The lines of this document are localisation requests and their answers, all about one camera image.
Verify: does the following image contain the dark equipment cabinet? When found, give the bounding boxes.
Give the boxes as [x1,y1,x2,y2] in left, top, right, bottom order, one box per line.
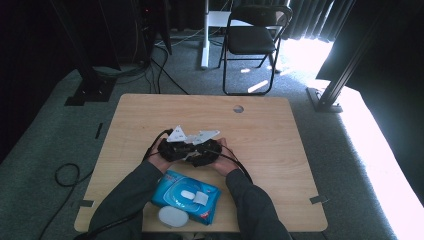
[99,0,173,65]

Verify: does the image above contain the person's left hand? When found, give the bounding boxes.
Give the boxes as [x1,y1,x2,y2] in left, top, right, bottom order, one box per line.
[146,151,173,174]

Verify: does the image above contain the white desk frame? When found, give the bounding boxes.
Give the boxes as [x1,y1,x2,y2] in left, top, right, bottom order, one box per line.
[200,0,234,70]

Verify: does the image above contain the looped black floor cable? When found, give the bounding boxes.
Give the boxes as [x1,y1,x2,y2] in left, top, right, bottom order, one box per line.
[38,162,95,240]

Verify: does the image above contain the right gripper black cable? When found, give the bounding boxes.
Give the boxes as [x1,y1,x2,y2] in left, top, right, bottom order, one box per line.
[199,146,254,184]

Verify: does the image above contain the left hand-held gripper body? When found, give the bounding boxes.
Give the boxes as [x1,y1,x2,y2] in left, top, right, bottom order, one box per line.
[157,125,188,164]

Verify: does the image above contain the person's right hand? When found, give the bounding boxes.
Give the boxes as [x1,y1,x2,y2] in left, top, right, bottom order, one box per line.
[211,138,241,177]

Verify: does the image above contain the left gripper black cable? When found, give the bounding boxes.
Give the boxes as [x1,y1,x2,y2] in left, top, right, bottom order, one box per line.
[74,128,175,240]

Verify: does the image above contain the black aluminium stand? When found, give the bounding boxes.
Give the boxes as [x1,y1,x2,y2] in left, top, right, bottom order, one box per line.
[306,0,379,114]

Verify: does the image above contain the dark pleated curtain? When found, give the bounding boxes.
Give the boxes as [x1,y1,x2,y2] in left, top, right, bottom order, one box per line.
[286,0,358,43]

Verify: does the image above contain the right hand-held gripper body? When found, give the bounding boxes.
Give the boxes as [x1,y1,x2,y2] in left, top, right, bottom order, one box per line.
[190,129,223,167]

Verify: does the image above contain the black stand with base plate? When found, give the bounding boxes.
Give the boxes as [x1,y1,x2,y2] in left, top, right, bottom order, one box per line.
[49,0,118,107]

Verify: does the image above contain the bundle of floor cables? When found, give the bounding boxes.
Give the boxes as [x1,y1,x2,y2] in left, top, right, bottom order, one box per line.
[93,61,152,85]

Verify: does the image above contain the black curtain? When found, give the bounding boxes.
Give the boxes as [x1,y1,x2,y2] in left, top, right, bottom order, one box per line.
[315,0,424,204]

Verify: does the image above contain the blue wet wipes pack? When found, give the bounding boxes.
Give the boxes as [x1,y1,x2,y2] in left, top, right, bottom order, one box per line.
[151,169,222,229]

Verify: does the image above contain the black folding chair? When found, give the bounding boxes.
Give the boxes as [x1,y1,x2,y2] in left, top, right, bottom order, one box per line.
[218,4,294,97]

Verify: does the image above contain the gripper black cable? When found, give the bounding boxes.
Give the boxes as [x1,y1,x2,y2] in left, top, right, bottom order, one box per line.
[199,146,254,184]
[74,128,175,240]

